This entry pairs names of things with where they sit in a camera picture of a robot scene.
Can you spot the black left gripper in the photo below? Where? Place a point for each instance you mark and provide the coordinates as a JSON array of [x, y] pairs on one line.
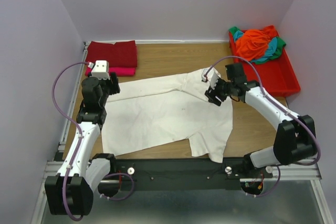
[[115, 87]]

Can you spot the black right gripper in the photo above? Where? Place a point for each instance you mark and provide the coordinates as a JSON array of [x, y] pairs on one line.
[[211, 94]]

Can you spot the white t-shirt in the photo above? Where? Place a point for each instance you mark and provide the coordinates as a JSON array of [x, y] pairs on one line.
[[156, 111]]

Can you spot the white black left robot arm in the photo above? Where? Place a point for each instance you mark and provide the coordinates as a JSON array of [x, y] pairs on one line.
[[70, 191]]

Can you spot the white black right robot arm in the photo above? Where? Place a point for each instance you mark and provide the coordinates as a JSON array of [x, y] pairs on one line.
[[295, 134]]

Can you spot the pink folded t-shirt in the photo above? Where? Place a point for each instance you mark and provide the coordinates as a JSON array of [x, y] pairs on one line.
[[120, 72]]

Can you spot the dark red folded t-shirt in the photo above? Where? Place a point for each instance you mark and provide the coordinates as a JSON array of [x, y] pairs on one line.
[[121, 54]]

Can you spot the orange t-shirt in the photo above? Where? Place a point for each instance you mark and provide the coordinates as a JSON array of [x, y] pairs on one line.
[[253, 44]]

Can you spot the teal t-shirt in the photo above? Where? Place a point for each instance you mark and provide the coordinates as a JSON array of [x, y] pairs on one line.
[[271, 48]]

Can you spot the green t-shirt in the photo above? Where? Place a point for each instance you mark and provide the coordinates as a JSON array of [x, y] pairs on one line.
[[279, 43]]

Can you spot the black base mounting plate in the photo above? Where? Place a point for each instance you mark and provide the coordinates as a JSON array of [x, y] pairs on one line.
[[110, 186]]

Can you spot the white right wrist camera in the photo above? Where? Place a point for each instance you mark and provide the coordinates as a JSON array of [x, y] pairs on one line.
[[210, 76]]

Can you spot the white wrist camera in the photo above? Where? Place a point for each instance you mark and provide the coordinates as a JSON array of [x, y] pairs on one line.
[[99, 69], [210, 76]]

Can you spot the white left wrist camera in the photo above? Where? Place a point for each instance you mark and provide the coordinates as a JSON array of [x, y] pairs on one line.
[[99, 69]]

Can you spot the aluminium left side rail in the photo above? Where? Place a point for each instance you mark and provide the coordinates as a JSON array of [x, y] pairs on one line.
[[62, 142]]

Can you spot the aluminium frame rail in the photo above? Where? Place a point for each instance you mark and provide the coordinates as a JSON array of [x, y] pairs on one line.
[[203, 169]]

